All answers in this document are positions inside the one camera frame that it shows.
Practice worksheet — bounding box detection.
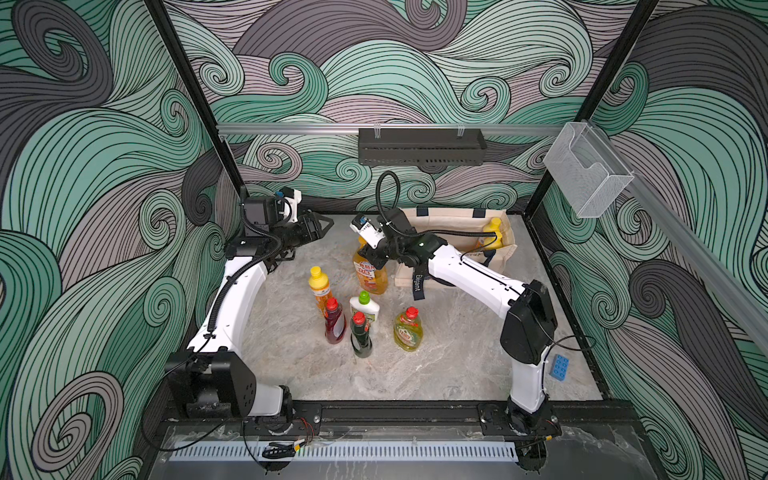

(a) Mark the black wall shelf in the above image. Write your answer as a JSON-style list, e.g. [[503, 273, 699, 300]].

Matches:
[[358, 127, 488, 168]]

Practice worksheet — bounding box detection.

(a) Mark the red liquid bottle red cap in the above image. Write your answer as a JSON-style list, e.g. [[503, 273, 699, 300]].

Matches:
[[324, 297, 347, 344]]

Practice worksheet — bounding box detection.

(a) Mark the blue toy brick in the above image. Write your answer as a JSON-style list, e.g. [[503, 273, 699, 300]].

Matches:
[[550, 354, 570, 382]]

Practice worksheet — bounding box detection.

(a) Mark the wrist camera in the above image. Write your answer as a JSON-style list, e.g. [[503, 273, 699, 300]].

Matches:
[[242, 187, 302, 230], [350, 213, 387, 249]]

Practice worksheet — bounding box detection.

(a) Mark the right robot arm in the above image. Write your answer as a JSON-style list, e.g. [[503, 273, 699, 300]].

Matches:
[[351, 170, 558, 436]]

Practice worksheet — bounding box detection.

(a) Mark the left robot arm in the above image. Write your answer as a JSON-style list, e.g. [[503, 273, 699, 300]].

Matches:
[[165, 211, 334, 422]]

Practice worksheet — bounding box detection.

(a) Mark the beige canvas shopping bag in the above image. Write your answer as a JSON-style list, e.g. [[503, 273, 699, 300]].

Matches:
[[403, 207, 517, 273]]

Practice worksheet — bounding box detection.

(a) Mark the yellow-green bottle red cap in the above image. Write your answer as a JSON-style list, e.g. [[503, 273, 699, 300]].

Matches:
[[393, 306, 423, 352]]

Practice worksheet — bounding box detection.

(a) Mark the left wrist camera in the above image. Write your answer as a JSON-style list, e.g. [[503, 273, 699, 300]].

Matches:
[[242, 187, 302, 230]]

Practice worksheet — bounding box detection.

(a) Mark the yellow cap orange bottle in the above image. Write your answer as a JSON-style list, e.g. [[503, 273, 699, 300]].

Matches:
[[477, 217, 504, 251], [308, 266, 332, 313]]

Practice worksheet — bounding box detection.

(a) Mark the white bottle green cap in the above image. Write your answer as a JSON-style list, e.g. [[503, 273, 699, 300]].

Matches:
[[349, 290, 380, 327]]

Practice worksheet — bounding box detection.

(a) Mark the dark green bottle red cap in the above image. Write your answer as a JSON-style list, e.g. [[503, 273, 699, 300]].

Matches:
[[350, 312, 373, 358]]

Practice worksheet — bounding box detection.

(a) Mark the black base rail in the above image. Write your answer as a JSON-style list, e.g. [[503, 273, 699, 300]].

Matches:
[[227, 398, 577, 439]]

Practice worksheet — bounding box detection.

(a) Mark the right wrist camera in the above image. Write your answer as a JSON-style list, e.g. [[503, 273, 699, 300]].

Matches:
[[350, 213, 387, 249]]

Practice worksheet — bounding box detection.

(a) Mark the large orange dish soap bottle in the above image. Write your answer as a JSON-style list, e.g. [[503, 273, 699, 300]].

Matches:
[[353, 237, 388, 295]]

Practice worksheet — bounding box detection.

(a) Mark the white slotted cable duct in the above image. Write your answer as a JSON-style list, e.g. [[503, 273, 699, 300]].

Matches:
[[169, 440, 518, 462]]

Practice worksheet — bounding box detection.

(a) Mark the clear plastic wall bin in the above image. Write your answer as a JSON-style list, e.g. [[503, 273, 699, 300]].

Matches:
[[544, 121, 634, 219]]

